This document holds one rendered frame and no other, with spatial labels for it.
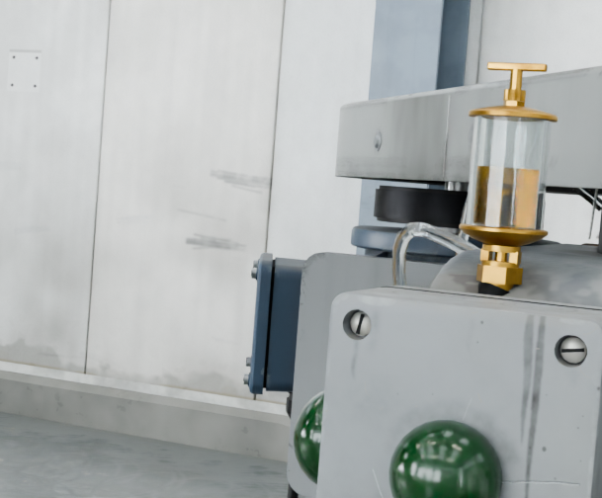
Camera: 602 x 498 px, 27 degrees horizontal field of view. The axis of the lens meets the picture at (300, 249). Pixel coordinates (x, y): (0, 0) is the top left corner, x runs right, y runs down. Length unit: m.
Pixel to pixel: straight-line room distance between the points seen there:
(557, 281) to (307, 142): 5.64
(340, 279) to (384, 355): 0.47
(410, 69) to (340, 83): 0.68
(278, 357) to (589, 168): 0.37
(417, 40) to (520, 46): 0.56
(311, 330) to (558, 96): 0.32
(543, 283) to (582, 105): 0.14
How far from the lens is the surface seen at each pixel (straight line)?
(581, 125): 0.54
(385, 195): 0.86
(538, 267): 0.42
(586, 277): 0.42
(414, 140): 0.72
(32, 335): 6.86
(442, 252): 0.81
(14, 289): 6.91
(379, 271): 0.80
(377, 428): 0.34
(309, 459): 0.36
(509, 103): 0.41
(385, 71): 5.44
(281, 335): 0.84
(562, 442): 0.32
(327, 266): 0.81
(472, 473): 0.32
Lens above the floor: 1.36
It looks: 3 degrees down
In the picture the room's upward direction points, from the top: 4 degrees clockwise
